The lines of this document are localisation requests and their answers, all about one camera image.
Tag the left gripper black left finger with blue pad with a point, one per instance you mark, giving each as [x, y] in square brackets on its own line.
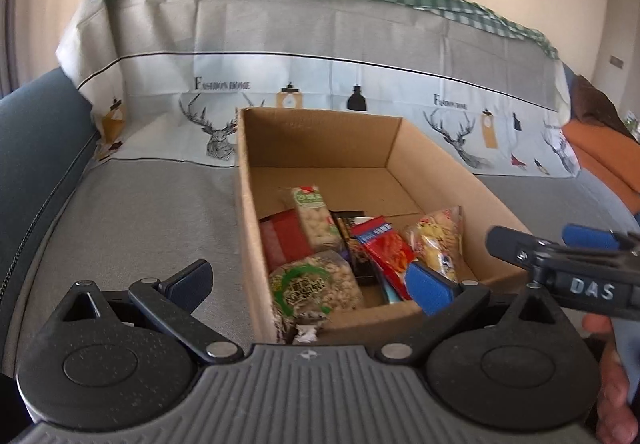
[150, 322]

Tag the dark brown chocolate bar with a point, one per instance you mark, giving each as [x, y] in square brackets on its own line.
[354, 253]

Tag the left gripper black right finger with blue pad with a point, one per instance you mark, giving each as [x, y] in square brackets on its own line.
[472, 323]

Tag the red snack packet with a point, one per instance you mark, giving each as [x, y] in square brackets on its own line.
[388, 250]

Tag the yellow crisps snack bag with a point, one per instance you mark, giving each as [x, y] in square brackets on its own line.
[436, 240]

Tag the green white peanut packet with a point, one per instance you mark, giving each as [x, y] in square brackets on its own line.
[315, 219]

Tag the green nut snack bag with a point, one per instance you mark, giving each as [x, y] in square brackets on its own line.
[307, 291]

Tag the brown blanket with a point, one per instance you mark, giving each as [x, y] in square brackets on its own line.
[591, 106]

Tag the orange cushion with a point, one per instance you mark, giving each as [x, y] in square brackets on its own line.
[610, 156]

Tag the dark red packet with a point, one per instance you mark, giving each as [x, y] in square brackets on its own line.
[283, 239]

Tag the brown cardboard box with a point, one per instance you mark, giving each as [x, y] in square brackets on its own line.
[383, 166]

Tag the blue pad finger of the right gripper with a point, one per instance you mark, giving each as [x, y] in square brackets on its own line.
[577, 236]

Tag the person's right hand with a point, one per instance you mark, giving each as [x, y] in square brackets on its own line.
[616, 423]

